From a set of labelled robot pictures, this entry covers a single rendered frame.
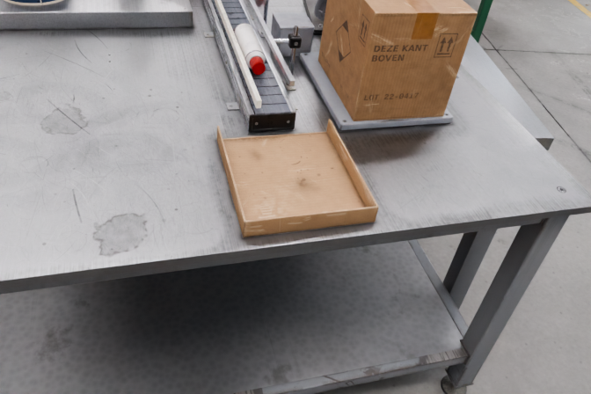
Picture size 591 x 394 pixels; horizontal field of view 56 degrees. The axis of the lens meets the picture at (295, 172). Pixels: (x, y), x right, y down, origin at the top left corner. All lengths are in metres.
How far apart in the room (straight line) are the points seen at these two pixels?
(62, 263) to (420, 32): 0.84
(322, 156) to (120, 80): 0.55
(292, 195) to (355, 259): 0.78
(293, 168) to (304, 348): 0.62
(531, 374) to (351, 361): 0.70
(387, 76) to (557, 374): 1.24
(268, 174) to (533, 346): 1.29
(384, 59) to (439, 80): 0.16
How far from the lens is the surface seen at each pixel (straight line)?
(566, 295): 2.37
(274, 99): 1.29
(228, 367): 1.56
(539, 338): 2.18
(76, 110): 1.35
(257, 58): 1.37
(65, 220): 1.07
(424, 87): 1.33
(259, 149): 1.20
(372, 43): 1.22
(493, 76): 1.73
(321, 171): 1.17
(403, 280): 1.83
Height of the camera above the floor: 1.56
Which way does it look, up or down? 39 degrees down
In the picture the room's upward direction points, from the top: 8 degrees clockwise
